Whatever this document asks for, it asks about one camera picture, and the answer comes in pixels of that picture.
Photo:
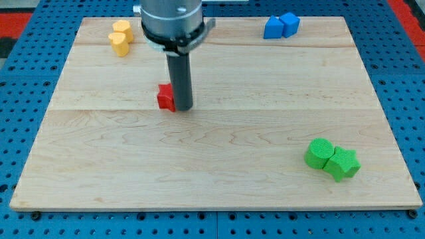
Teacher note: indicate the red star block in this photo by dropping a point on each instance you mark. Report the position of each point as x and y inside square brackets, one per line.
[165, 97]

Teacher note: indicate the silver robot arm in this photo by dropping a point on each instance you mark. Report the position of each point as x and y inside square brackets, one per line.
[174, 27]

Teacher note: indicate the green star block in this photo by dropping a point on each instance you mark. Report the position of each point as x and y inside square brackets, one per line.
[342, 164]

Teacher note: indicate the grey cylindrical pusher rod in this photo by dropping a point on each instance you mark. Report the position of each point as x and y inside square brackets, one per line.
[180, 77]

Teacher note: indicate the wooden board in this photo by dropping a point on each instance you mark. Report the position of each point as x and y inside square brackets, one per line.
[104, 144]

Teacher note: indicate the blue triangle block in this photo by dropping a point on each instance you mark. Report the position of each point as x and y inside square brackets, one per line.
[273, 28]

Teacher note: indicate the green cylinder block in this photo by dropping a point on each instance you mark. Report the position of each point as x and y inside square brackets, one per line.
[319, 151]

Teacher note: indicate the yellow heart block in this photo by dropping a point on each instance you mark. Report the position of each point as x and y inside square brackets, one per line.
[119, 43]

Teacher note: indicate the blue cube block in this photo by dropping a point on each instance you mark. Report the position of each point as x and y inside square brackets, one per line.
[291, 24]

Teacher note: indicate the yellow hexagon block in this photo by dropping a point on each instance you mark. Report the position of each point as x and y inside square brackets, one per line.
[123, 26]

